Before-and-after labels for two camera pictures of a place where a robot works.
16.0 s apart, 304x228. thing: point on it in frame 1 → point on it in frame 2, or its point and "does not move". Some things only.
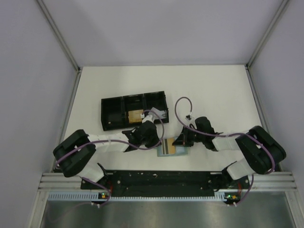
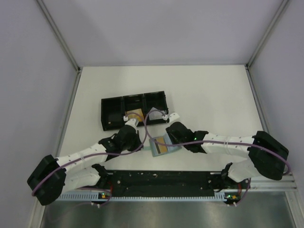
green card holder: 180,150 → 156,149
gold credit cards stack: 135,116 does not move
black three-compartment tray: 129,110 does not move
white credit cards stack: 161,113 does not move
